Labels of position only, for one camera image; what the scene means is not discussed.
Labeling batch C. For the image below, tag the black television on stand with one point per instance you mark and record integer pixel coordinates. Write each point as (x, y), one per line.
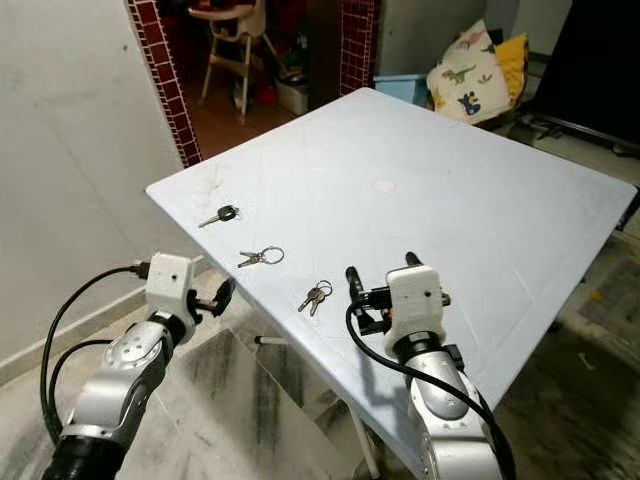
(590, 60)

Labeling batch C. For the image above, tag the narrow red brick pillar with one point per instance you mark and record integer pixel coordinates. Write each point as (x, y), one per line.
(360, 45)

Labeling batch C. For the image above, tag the yellow pillow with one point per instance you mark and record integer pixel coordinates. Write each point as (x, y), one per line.
(515, 60)

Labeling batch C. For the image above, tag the wide red brick pillar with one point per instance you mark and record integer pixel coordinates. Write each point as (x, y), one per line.
(160, 70)

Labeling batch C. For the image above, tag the white plastic folding table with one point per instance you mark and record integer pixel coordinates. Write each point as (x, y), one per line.
(460, 160)

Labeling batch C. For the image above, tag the black headed key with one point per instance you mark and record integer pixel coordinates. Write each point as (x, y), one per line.
(227, 213)

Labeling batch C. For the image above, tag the light blue plastic box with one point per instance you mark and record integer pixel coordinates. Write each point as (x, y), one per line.
(400, 90)

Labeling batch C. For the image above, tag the dinosaur print pillow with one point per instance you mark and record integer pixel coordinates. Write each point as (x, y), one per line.
(465, 75)

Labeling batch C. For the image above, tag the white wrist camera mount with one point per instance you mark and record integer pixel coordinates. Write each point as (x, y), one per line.
(172, 282)
(415, 298)

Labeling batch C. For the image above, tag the round table hole cap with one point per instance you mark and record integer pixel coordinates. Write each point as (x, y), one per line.
(384, 185)

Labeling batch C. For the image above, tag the white table brace tube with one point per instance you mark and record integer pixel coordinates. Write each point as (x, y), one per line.
(272, 341)

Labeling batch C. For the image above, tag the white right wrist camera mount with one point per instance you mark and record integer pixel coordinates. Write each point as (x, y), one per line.
(415, 298)

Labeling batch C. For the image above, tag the wooden baby high chair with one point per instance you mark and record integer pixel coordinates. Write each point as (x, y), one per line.
(232, 45)

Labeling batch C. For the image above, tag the white table leg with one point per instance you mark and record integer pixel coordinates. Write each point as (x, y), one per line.
(363, 445)

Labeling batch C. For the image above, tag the white plant pot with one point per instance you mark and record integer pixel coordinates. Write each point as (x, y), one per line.
(292, 97)

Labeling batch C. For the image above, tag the small bunch of keys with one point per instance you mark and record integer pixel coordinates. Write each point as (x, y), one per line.
(312, 299)

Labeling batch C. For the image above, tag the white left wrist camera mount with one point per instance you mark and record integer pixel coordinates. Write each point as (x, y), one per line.
(172, 282)

